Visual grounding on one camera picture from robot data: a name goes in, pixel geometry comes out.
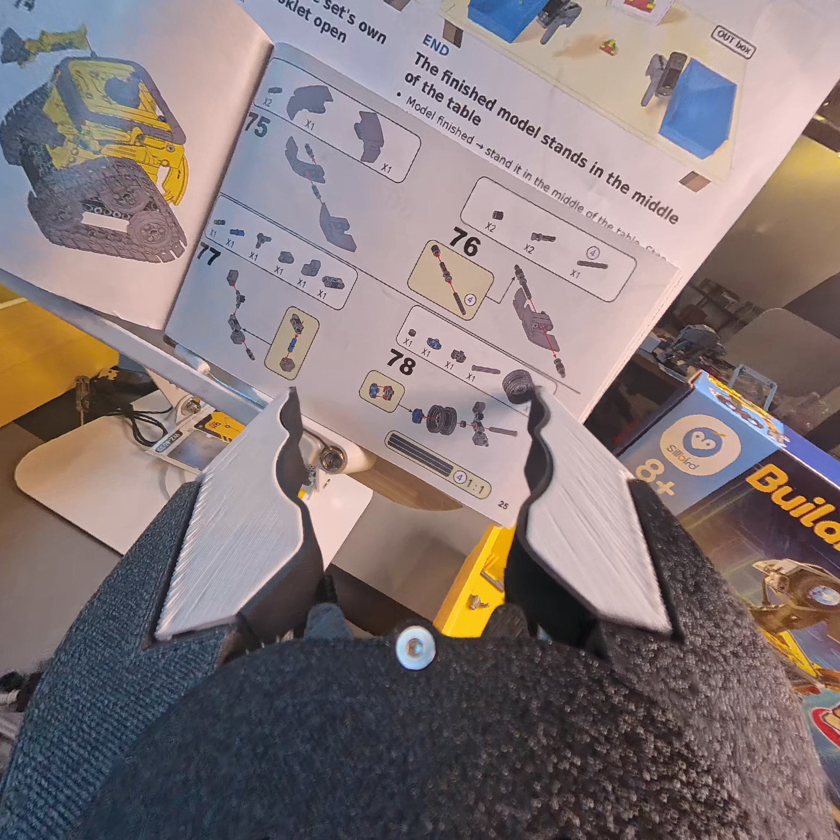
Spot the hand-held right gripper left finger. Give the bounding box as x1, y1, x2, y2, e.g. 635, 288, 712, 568
154, 386, 326, 647

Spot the grey walker model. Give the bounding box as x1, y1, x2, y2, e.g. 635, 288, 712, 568
656, 322, 731, 378

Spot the instruction booklet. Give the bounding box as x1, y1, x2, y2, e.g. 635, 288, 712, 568
0, 0, 685, 529

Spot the white booklet stand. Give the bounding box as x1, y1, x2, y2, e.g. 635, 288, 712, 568
0, 269, 447, 575

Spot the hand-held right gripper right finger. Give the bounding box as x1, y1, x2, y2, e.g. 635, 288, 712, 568
505, 386, 676, 644

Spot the blue toy set box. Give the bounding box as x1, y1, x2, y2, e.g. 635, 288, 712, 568
616, 369, 840, 821

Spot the black cable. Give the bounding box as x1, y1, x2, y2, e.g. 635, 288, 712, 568
75, 371, 181, 450

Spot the white printed task sheet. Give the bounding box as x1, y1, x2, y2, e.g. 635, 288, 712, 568
230, 0, 840, 424

